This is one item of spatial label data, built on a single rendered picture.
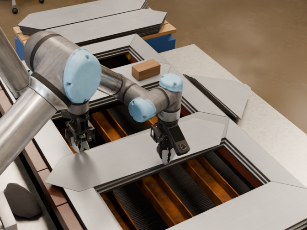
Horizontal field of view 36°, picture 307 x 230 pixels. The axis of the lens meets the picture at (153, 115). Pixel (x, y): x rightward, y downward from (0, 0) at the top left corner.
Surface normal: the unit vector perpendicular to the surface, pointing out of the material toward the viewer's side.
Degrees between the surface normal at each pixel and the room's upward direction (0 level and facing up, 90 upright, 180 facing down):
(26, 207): 6
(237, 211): 0
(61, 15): 0
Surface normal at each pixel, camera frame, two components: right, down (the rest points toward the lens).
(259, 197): 0.05, -0.78
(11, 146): 0.60, 0.30
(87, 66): 0.80, 0.36
